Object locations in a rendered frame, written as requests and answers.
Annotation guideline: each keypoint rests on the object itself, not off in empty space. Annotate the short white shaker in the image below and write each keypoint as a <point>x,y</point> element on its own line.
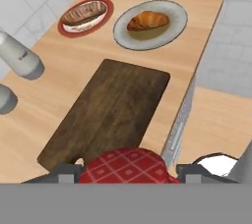
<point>6,99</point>

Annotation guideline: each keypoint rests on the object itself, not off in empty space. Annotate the golden brown croissant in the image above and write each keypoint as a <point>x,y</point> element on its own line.
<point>148,21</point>

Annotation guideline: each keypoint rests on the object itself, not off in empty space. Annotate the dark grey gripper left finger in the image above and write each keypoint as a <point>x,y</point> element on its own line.
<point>67,173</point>

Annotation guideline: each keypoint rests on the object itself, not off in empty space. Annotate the brown pastry in white wrapper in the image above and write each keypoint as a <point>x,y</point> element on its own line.
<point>84,15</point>

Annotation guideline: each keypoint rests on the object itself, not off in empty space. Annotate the white bowl with dark rim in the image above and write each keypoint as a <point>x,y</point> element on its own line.
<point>216,163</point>

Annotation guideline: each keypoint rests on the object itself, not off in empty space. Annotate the dark wooden cutting board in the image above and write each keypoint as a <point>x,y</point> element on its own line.
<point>108,111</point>

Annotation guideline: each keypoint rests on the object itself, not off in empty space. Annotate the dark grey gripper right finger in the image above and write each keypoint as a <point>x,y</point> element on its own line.
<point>191,173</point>

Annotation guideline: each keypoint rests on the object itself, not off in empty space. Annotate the red round plate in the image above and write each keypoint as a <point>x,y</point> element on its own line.
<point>86,17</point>

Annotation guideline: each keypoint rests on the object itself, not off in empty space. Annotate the grey round plate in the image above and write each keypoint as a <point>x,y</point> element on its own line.
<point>150,25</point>

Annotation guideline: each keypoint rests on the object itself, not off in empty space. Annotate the red checked round lid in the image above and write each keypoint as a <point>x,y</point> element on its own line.
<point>126,167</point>

